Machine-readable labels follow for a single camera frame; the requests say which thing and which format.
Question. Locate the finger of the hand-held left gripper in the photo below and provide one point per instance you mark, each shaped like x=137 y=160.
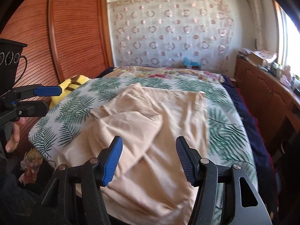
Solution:
x=35 y=109
x=48 y=91

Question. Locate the blue plastic toy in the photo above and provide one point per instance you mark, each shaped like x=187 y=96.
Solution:
x=191 y=62

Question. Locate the floral pillow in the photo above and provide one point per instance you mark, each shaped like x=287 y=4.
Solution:
x=164 y=73

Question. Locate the beige printed t-shirt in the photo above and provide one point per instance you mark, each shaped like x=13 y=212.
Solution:
x=152 y=121

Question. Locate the sheer circle pattern curtain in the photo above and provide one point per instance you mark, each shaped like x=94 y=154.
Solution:
x=164 y=28

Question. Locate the bright window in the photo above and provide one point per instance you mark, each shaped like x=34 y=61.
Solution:
x=290 y=46

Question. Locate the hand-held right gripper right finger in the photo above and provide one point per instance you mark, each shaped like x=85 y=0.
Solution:
x=185 y=164

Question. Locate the pink dotted wrapping paper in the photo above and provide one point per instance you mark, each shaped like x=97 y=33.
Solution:
x=267 y=55

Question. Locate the wooden side cabinet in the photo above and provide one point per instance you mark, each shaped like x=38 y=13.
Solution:
x=260 y=91

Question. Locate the yellow striped plush toy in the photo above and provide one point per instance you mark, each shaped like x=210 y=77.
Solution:
x=70 y=84

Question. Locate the wooden slatted wardrobe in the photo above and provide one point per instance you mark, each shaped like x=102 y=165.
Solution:
x=77 y=28

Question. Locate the navy blue bed sheet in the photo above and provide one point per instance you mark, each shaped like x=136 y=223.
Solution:
x=248 y=112

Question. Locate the cardboard box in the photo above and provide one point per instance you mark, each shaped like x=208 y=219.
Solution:
x=256 y=59

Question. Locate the person's dark trousers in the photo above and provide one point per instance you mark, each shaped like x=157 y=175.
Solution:
x=16 y=196

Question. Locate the faded floral cloth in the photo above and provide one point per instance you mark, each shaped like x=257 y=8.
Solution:
x=32 y=166

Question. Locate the person's left hand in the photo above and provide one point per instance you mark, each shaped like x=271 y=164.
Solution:
x=13 y=138

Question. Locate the green leaf print blanket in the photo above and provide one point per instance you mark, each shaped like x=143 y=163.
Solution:
x=77 y=103

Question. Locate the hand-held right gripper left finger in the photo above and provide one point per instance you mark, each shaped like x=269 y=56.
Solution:
x=112 y=164

